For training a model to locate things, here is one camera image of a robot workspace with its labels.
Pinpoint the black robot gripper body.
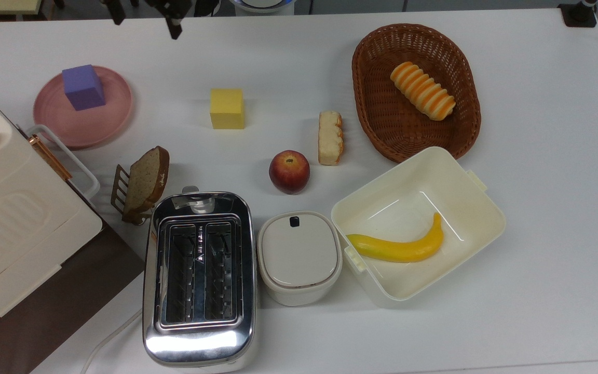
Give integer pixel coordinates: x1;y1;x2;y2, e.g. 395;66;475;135
143;0;222;19

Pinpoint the yellow foam cube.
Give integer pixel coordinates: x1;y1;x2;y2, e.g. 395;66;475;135
210;88;246;130

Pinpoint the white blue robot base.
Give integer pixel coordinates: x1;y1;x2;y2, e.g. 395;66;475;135
229;0;295;14

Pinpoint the purple foam cube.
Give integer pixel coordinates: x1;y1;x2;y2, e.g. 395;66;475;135
62;64;106;112

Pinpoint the pink round plate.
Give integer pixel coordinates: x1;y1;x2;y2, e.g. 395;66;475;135
33;65;133;150

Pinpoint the brown bread slice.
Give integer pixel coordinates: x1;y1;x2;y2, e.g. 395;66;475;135
123;146;170;216

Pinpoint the pale bread piece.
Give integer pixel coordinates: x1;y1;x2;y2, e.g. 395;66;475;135
318;110;344;166

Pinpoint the red apple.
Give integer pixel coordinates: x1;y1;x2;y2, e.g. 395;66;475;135
269;150;311;195

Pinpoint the brown wicker basket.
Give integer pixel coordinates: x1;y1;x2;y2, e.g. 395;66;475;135
351;23;482;164

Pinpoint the white boxy kitchen appliance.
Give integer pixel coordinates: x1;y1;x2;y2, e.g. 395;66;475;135
0;78;103;341

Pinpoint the orange striped bread roll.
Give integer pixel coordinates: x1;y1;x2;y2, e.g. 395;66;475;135
390;61;456;122

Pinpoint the white lidded container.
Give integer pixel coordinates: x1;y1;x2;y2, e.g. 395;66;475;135
256;210;343;307

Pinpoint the cream open plastic box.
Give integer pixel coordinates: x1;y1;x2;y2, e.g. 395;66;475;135
330;146;506;308

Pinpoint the chrome two-slot toaster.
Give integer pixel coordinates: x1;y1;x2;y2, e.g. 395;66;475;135
142;186;258;372

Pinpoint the yellow toy banana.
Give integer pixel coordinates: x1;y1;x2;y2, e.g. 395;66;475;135
346;212;444;263

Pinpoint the white toaster power cable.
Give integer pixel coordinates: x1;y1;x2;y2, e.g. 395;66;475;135
80;309;144;374

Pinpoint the black clamp mount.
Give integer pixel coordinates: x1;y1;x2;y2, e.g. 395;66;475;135
559;0;598;28

